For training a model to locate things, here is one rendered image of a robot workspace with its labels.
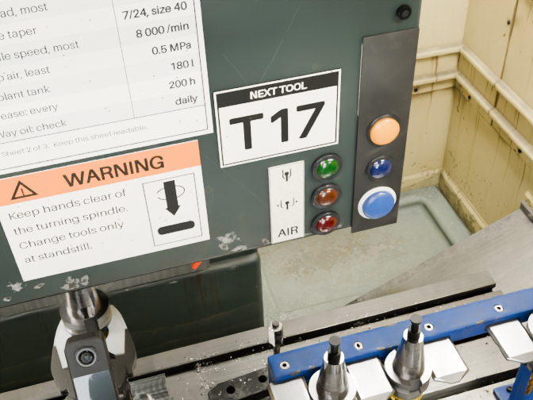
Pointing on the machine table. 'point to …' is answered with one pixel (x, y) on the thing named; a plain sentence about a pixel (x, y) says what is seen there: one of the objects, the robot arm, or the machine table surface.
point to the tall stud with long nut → (276, 335)
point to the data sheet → (98, 78)
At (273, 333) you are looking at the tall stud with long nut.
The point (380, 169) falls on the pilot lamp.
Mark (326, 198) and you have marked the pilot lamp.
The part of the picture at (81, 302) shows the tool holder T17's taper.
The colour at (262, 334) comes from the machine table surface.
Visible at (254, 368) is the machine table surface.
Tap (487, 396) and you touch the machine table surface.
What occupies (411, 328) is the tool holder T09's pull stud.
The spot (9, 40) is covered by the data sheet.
